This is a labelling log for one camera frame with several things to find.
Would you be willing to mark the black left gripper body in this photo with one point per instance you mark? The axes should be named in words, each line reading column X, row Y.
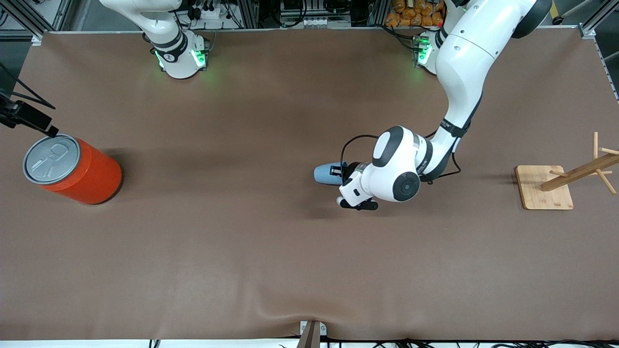
column 348, row 171

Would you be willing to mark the blue plastic cup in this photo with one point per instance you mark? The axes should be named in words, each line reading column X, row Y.
column 321, row 175

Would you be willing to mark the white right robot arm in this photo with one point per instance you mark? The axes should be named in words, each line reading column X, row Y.
column 169, row 43

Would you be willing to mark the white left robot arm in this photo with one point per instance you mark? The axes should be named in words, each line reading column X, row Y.
column 464, row 63

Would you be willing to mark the orange can with grey lid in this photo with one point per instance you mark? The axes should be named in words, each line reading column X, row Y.
column 92, row 176

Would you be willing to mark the brown table mat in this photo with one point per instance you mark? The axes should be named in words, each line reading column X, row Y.
column 309, row 251

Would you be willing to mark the white terminal strip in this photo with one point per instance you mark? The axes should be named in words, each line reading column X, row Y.
column 316, row 22

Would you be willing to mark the orange snack bag pile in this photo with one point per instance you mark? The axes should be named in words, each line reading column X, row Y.
column 413, row 14

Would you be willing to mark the wooden mug tree stand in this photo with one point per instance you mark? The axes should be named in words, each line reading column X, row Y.
column 544, row 191

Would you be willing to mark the white power strip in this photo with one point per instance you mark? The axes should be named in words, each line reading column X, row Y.
column 208, row 12

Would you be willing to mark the aluminium frame profile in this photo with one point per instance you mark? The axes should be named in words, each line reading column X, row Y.
column 29, row 21
column 597, row 21

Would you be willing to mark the metal bracket with wooden post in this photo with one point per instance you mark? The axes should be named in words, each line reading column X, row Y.
column 312, row 333

